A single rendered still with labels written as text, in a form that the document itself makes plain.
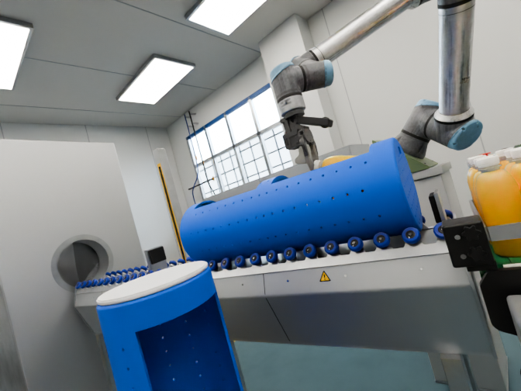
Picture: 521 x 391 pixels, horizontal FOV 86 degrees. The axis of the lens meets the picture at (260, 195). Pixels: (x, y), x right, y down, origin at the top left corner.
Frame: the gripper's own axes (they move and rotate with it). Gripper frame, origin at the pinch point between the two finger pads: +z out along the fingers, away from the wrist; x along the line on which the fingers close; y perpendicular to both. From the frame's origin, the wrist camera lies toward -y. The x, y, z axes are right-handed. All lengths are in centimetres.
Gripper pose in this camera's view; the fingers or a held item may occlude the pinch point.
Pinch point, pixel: (315, 167)
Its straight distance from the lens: 98.4
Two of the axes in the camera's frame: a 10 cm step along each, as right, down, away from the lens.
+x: -5.5, 1.2, -8.3
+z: 2.8, 9.6, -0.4
